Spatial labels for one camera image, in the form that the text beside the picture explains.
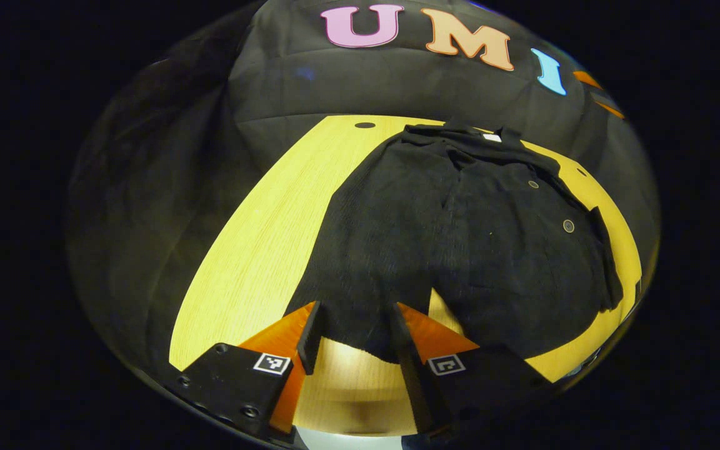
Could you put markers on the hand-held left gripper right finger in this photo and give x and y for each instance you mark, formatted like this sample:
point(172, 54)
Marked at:
point(413, 375)

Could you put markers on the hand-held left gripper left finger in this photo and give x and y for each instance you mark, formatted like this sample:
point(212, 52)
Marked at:
point(311, 337)

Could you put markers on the black buttoned jacket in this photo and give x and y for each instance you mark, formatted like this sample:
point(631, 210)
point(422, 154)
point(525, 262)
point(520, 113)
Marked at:
point(460, 250)

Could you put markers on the black backdrop cloth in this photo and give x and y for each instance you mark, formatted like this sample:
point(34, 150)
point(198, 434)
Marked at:
point(285, 94)

